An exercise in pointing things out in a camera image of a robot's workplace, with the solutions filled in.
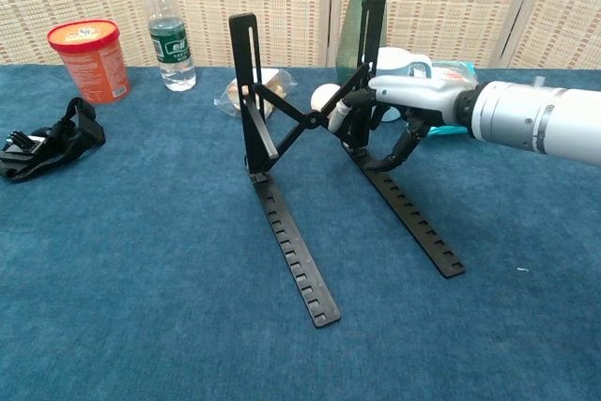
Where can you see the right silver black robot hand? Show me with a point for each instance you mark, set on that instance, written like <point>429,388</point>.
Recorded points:
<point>413,93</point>

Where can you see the black folding laptop stand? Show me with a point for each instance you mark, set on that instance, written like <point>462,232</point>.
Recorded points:
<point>305,279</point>

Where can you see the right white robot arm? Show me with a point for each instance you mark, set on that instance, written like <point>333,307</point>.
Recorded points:
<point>526,114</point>

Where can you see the light blue mug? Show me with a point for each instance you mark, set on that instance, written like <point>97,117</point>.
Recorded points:
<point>399,60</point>

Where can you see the white teal snack bag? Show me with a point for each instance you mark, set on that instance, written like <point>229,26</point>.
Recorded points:
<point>457,73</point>

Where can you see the pale pink ball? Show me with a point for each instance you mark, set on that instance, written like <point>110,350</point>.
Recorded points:
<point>324,93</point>

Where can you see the plastic wrapped sandwich bread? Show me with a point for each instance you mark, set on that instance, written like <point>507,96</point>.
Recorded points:
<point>274,81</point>

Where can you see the woven folding screen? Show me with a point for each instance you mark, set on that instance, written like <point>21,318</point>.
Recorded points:
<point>282,6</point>

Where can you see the clear bottle with green label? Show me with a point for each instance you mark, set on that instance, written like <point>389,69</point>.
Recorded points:
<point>171,49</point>

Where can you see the blue felt table cover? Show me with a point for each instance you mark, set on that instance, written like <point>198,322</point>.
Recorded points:
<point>141,255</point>

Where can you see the orange canister with red lid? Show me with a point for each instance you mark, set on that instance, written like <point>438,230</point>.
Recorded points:
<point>94,72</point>

